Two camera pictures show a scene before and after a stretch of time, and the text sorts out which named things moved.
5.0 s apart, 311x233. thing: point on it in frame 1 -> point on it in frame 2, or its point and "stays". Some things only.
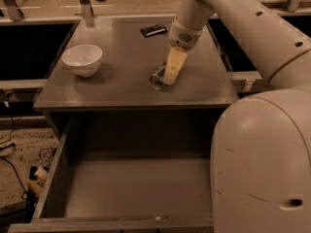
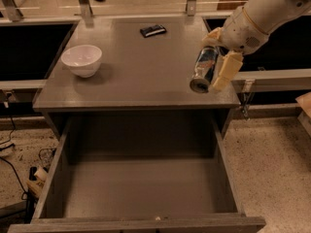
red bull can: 157,79 -> 205,62
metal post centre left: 86,5 stays
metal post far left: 14,11 stays
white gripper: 184,36 -> 242,33
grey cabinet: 99,85 stays
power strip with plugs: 37,179 stays
